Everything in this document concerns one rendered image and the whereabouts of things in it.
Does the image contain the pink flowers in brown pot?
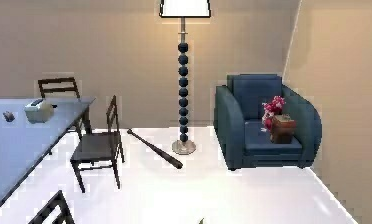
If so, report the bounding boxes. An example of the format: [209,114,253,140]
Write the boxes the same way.
[261,95,298,145]

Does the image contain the dark wooden chair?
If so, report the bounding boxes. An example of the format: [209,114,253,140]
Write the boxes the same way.
[27,189,76,224]
[69,94,126,194]
[37,76,93,156]

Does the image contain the blue armchair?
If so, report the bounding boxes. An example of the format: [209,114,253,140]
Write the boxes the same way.
[213,73,323,171]

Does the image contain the small dark grey object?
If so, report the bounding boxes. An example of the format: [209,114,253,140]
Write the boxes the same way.
[2,110,16,123]

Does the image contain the floor lamp with blue balls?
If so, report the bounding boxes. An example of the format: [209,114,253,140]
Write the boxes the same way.
[158,0,212,156]

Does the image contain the dark baseball bat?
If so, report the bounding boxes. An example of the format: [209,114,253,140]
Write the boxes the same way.
[126,128,184,170]

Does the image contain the blue grey table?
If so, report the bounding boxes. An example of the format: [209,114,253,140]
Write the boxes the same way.
[0,96,97,214]

